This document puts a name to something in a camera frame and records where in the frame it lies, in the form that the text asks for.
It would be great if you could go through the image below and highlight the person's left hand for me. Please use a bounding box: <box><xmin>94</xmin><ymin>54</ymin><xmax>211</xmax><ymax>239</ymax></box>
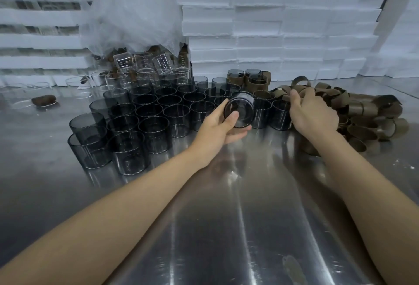
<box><xmin>190</xmin><ymin>99</ymin><xmax>252</xmax><ymax>168</ymax></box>

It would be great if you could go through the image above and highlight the person's right hand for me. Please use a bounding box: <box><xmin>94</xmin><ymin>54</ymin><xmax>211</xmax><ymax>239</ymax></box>
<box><xmin>289</xmin><ymin>88</ymin><xmax>340</xmax><ymax>140</ymax></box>

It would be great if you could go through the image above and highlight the smoky grey glass cup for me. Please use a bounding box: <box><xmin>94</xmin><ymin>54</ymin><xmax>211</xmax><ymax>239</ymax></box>
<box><xmin>223</xmin><ymin>92</ymin><xmax>256</xmax><ymax>129</ymax></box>

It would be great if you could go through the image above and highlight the person's right forearm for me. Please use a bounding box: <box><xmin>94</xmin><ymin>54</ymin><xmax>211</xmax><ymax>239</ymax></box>
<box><xmin>306</xmin><ymin>130</ymin><xmax>419</xmax><ymax>285</ymax></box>

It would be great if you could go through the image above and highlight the person's left forearm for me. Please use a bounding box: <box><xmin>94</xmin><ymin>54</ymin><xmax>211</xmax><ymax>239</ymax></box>
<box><xmin>0</xmin><ymin>145</ymin><xmax>216</xmax><ymax>285</ymax></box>

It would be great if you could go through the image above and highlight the pile of brown paper sleeves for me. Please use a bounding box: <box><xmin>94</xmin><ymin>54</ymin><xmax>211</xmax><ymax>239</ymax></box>
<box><xmin>270</xmin><ymin>76</ymin><xmax>410</xmax><ymax>158</ymax></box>

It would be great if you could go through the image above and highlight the stack of white foam boards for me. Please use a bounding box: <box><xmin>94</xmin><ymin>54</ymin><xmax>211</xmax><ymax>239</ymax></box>
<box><xmin>176</xmin><ymin>0</ymin><xmax>419</xmax><ymax>83</ymax></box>

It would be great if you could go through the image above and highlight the group of smoky glass tumblers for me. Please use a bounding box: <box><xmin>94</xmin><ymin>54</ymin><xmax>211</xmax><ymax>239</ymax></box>
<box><xmin>68</xmin><ymin>75</ymin><xmax>292</xmax><ymax>176</ymax></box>

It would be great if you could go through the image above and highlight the group of clear glass beakers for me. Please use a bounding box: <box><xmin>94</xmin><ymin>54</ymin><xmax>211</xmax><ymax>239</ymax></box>
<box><xmin>65</xmin><ymin>49</ymin><xmax>194</xmax><ymax>99</ymax></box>

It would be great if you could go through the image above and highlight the clear plastic bag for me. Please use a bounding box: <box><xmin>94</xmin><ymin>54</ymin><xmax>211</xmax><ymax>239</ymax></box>
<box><xmin>81</xmin><ymin>0</ymin><xmax>191</xmax><ymax>61</ymax></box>

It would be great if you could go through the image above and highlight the flattened brown paper sleeve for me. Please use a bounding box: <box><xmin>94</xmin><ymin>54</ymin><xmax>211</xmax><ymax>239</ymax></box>
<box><xmin>31</xmin><ymin>95</ymin><xmax>59</xmax><ymax>108</ymax></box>

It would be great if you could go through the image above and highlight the clear shallow glass dish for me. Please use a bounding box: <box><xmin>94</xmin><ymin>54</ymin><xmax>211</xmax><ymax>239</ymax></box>
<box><xmin>0</xmin><ymin>82</ymin><xmax>60</xmax><ymax>110</ymax></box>

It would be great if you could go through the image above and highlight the stack of white foam trays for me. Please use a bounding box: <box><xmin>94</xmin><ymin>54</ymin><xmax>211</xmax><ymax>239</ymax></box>
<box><xmin>0</xmin><ymin>0</ymin><xmax>99</xmax><ymax>87</ymax></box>

